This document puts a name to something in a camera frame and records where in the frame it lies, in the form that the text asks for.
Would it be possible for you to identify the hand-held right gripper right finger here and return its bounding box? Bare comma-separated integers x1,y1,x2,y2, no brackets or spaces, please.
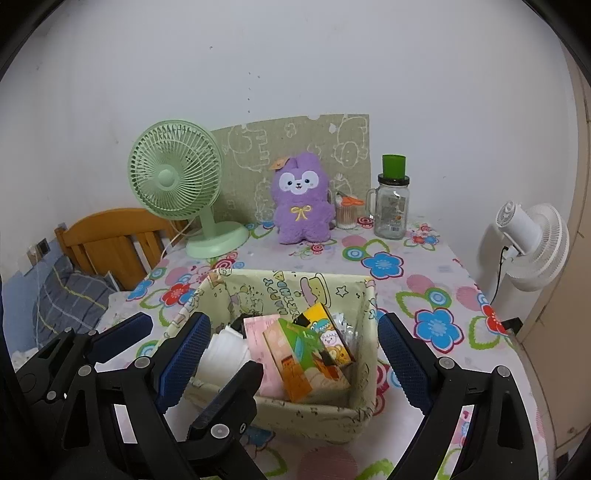
376,312,543,480

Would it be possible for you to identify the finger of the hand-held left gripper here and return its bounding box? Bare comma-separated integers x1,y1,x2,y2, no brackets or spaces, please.
16,311,154,407
178,360,265,480

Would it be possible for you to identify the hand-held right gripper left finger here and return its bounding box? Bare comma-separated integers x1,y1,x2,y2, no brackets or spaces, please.
60,311,212,480

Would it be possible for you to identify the pink tissue packet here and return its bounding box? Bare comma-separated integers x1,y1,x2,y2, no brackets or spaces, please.
243,315,289,398

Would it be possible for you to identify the white cloth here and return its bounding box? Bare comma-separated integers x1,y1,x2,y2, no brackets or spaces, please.
198,325,250,384

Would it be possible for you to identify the green orange cartoon tissue pack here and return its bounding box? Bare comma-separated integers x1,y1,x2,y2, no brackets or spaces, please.
262,318,352,402

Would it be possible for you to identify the yellow fabric storage box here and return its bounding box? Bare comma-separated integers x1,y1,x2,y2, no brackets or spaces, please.
182,269,378,446

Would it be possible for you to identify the grey plaid pillow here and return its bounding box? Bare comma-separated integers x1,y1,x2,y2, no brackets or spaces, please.
32,256,118,349

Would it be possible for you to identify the wooden chair back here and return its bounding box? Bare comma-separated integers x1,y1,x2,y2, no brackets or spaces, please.
54,209,190,291

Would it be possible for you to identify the glass jar with green lid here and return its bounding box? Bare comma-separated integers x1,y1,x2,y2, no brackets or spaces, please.
367,154,411,239

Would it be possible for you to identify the clear cotton swab jar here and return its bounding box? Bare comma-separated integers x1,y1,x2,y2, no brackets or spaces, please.
335,191,361,230

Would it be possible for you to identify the green desk fan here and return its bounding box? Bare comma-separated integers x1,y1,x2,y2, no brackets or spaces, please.
128,119,250,260

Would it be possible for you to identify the purple plush toy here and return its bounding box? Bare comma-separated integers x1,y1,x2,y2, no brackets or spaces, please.
270,152,336,245

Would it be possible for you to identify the white floor fan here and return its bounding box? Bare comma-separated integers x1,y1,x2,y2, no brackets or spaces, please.
478,201,570,305

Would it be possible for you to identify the green patterned cardboard panel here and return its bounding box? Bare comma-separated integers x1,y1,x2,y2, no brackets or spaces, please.
210,112,371,227

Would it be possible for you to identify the white fan cable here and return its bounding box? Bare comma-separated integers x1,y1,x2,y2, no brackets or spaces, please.
159,220,192,259

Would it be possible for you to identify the black fan cable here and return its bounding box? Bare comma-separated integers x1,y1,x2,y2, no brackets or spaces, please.
489,247,509,303

